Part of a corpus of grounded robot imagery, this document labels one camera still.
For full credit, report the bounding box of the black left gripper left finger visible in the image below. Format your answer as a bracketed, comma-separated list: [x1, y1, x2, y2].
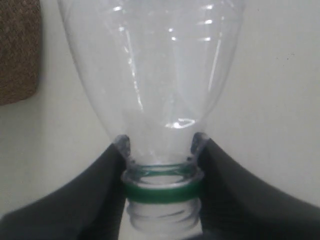
[0, 135, 130, 240]

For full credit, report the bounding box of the clear plastic water bottle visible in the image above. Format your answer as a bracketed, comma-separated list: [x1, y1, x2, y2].
[58, 0, 245, 235]

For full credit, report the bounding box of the brown woven wicker basket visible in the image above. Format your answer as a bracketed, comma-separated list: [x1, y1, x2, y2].
[0, 0, 42, 106]

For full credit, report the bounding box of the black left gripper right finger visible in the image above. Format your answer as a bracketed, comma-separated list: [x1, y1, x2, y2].
[191, 132, 320, 240]

